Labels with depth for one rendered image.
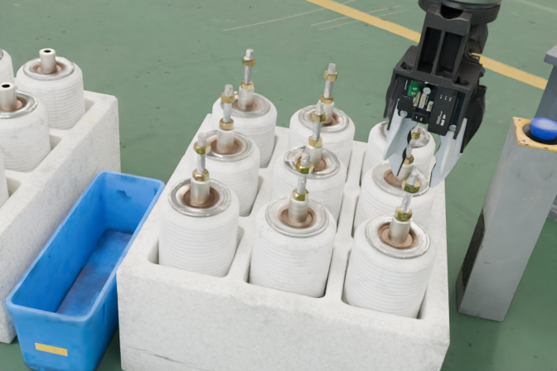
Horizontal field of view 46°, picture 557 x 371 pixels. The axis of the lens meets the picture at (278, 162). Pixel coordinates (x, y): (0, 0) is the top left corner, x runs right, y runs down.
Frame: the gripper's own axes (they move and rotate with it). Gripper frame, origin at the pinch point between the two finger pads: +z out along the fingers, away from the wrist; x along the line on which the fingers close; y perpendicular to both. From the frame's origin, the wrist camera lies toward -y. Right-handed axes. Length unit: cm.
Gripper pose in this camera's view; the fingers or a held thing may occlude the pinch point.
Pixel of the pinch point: (418, 166)
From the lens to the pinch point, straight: 73.0
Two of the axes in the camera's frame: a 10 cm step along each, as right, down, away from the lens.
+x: 9.0, 3.1, -2.9
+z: -1.0, 8.2, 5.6
